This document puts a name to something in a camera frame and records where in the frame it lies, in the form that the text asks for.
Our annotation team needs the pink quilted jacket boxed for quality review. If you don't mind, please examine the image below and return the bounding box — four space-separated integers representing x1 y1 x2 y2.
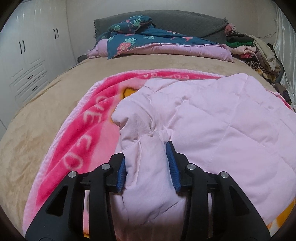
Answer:
111 74 295 240

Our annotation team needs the pile of folded clothes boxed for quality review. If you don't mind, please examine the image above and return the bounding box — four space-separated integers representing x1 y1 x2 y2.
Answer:
225 24 292 105

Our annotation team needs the pink cartoon bear blanket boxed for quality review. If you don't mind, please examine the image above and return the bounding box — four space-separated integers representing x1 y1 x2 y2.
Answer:
23 69 295 238

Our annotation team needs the tan bed cover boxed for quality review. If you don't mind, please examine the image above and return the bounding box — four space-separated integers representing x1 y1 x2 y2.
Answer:
1 54 272 231

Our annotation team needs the white wardrobe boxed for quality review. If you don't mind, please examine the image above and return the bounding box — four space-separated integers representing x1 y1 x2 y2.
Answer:
1 1 76 128

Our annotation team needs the cream satin curtain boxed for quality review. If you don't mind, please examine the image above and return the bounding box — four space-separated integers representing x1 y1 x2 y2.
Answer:
274 4 295 109

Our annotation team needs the dark grey headboard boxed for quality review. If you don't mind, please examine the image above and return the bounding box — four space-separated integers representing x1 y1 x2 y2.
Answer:
94 10 228 44

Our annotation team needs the blue floral pink quilt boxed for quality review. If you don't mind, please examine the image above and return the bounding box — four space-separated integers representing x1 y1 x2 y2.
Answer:
87 16 233 62

